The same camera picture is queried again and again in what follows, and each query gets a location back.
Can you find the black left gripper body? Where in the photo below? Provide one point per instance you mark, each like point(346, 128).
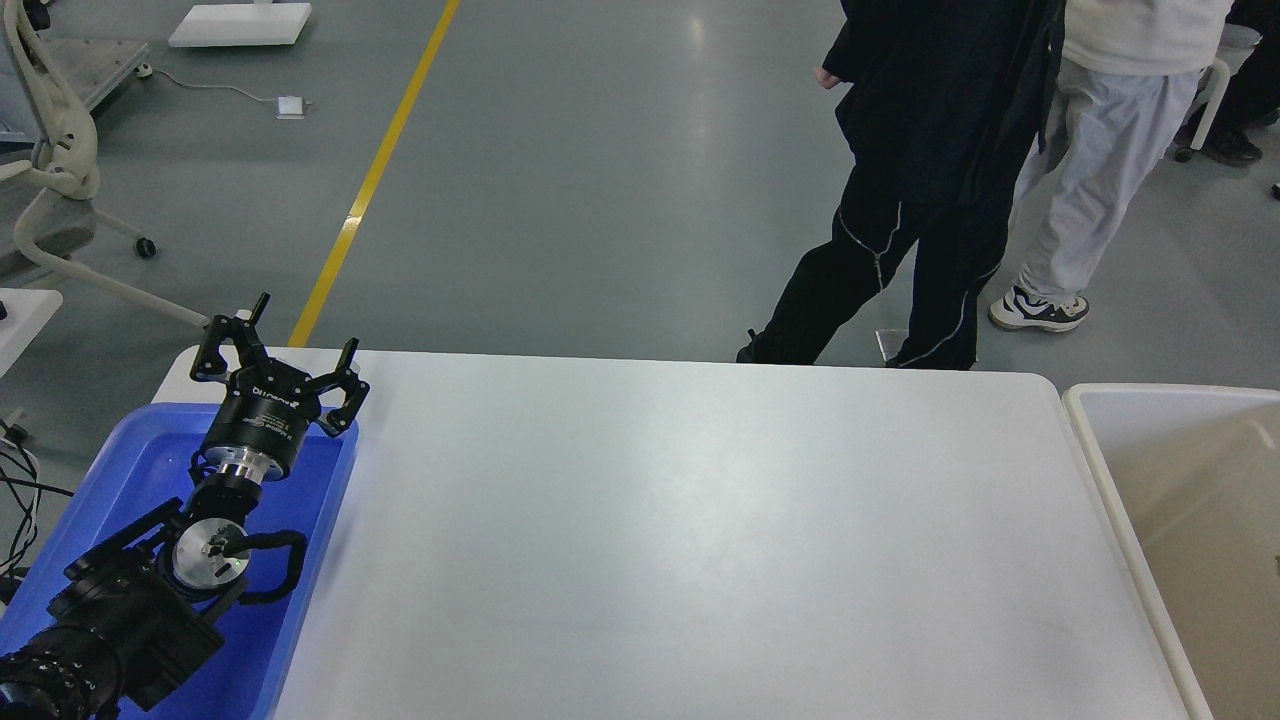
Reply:
point(265, 414)

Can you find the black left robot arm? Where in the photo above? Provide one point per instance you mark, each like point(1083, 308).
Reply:
point(138, 616)

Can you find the blue plastic bin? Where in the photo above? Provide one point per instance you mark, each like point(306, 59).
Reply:
point(145, 462)

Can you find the white side table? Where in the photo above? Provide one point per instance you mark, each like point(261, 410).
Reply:
point(26, 313)

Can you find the white office chair left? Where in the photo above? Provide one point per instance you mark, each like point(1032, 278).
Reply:
point(64, 163)

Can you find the white office chair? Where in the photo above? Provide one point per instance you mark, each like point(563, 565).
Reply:
point(64, 163)
point(1236, 44)

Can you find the white floor power adapter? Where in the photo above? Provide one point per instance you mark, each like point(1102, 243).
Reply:
point(290, 107)

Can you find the white flat board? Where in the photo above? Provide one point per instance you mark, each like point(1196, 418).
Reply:
point(256, 24)

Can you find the left metal floor plate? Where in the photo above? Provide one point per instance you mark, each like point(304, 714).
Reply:
point(889, 342)

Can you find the person in black tracksuit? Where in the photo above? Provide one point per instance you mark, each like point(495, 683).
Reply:
point(944, 101)

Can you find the person in grey trousers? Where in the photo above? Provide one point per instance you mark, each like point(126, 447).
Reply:
point(1128, 74)

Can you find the beige plastic bin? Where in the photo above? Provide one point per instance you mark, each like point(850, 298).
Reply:
point(1189, 476)

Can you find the seated person black shoes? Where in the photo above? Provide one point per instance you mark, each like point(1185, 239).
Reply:
point(1253, 93)

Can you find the white office chair right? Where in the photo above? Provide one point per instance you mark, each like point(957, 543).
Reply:
point(1236, 44)

